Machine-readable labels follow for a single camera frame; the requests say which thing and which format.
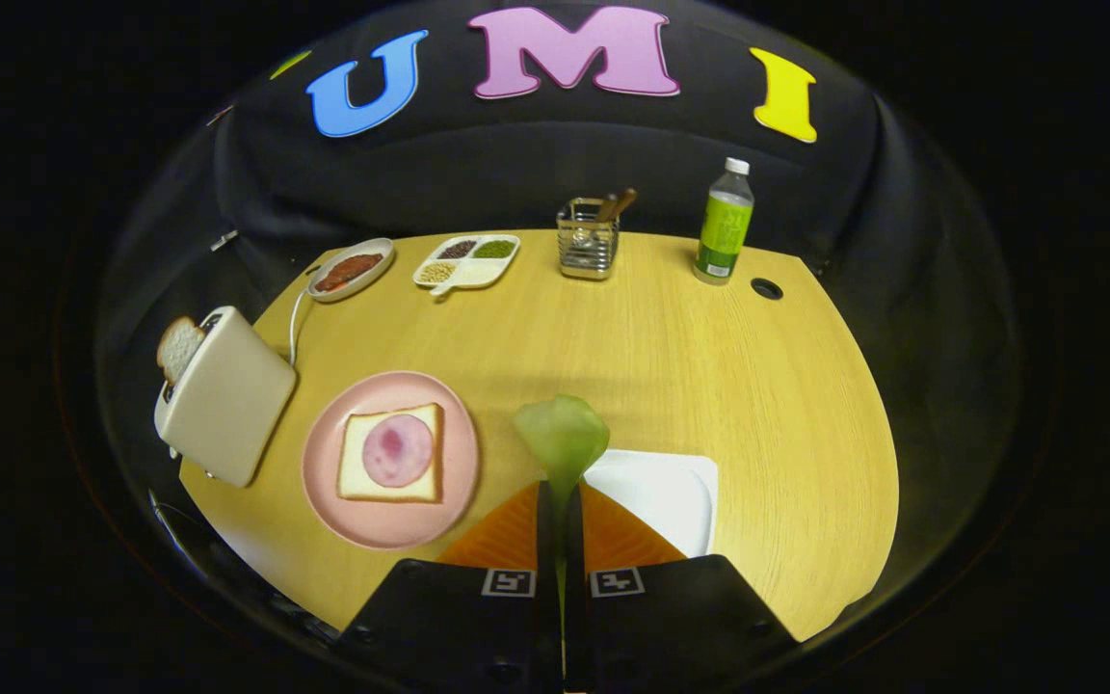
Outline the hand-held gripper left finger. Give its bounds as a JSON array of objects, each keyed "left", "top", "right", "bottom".
[{"left": 338, "top": 480, "right": 566, "bottom": 694}]

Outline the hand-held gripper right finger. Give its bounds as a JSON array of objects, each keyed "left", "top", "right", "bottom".
[{"left": 563, "top": 480, "right": 802, "bottom": 694}]

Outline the green lettuce leaf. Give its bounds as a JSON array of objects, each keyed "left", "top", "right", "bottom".
[{"left": 514, "top": 394, "right": 611, "bottom": 618}]

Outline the thick toast bread slice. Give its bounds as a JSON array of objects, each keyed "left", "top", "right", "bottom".
[{"left": 156, "top": 316, "right": 206, "bottom": 387}]

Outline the white square plate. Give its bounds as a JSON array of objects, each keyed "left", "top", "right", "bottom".
[{"left": 582, "top": 449, "right": 719, "bottom": 558}]

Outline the round pink plate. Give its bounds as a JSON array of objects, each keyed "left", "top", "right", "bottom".
[{"left": 302, "top": 371, "right": 481, "bottom": 551}]

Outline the pink ham slice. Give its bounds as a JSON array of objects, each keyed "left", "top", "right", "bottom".
[{"left": 362, "top": 414, "right": 435, "bottom": 489}]

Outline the flat white bread slice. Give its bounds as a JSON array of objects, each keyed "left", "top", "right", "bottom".
[{"left": 337, "top": 403, "right": 445, "bottom": 504}]

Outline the white divided dish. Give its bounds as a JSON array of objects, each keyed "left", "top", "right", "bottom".
[{"left": 411, "top": 234, "right": 521, "bottom": 298}]

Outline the oval white plate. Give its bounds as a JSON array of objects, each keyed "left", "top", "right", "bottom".
[{"left": 306, "top": 238, "right": 396, "bottom": 304}]

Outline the brown meat piece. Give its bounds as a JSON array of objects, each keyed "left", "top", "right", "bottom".
[{"left": 314, "top": 254, "right": 384, "bottom": 293}]

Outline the white toaster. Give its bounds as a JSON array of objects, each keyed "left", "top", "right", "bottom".
[{"left": 154, "top": 306, "right": 298, "bottom": 489}]

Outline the green label plastic bottle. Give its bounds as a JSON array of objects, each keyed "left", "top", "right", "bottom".
[{"left": 693, "top": 157, "right": 755, "bottom": 286}]

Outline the metal wire basket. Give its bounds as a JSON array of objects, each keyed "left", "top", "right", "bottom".
[{"left": 557, "top": 198, "right": 621, "bottom": 281}]

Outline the white toaster cable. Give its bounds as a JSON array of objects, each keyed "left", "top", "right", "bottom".
[{"left": 287, "top": 284, "right": 317, "bottom": 367}]

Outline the wooden-handled utensil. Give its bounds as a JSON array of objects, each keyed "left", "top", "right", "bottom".
[{"left": 594, "top": 188, "right": 638, "bottom": 227}]

